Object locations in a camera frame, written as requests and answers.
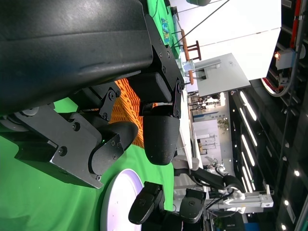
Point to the grey computer monitor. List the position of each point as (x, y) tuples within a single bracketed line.
[(223, 77)]

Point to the orange wicker basket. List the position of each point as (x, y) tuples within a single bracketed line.
[(125, 106)]

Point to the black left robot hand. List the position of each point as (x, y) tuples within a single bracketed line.
[(60, 60)]

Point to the brown wooden stool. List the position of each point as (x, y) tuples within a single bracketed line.
[(191, 77), (184, 45)]

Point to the green tablecloth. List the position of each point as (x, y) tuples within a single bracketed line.
[(36, 192)]

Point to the silver aluminium rail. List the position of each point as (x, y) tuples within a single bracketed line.
[(250, 198)]

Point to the lilac round plate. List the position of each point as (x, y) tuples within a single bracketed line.
[(118, 199)]

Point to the grey box with orange lamp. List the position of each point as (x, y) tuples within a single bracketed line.
[(286, 59)]

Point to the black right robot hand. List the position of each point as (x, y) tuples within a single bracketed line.
[(146, 204)]

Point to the clear plastic box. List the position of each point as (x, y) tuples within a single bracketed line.
[(185, 65)]

